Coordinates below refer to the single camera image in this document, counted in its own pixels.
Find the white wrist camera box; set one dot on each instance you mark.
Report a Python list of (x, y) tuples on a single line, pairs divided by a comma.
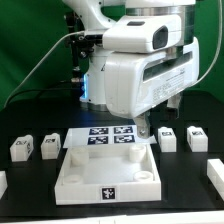
[(143, 34)]

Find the white sheet with markers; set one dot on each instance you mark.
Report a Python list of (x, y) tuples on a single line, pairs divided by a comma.
[(104, 135)]

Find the white obstacle piece left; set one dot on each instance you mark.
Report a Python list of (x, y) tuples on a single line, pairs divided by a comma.
[(3, 183)]

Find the white square table top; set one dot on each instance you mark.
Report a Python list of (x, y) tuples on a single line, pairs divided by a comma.
[(108, 174)]

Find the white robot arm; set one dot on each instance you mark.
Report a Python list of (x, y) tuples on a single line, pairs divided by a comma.
[(141, 53)]

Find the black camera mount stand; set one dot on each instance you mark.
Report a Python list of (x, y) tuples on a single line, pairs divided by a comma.
[(78, 46)]

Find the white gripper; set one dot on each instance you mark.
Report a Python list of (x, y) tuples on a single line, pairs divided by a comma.
[(135, 83)]

